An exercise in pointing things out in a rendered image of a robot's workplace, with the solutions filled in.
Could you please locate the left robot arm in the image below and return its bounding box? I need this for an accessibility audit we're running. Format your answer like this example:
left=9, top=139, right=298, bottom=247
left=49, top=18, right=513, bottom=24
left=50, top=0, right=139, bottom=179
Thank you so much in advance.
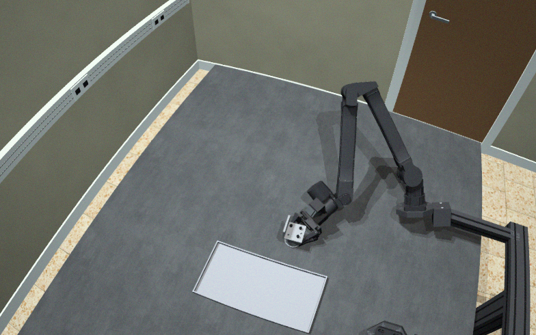
left=374, top=326, right=403, bottom=335

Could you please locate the white shallow rectangular tray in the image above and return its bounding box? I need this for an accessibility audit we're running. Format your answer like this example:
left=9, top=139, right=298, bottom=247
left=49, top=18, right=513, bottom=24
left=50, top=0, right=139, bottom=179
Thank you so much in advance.
left=193, top=241, right=327, bottom=333

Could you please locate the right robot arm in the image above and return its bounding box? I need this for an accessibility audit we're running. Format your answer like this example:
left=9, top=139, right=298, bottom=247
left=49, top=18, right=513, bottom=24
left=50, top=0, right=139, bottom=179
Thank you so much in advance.
left=306, top=81, right=426, bottom=226

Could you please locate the white l-shaped bracket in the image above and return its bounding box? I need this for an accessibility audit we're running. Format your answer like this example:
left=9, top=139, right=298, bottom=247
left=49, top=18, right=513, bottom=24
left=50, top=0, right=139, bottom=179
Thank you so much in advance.
left=282, top=215, right=306, bottom=243

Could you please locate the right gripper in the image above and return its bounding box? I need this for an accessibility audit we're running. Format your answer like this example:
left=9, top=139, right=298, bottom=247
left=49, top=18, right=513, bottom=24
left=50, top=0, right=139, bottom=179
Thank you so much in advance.
left=291, top=210, right=322, bottom=246

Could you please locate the grey cylinder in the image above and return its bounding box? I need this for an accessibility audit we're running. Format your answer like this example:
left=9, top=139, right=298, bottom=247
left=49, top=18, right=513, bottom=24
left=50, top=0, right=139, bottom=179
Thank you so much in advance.
left=284, top=239, right=300, bottom=247

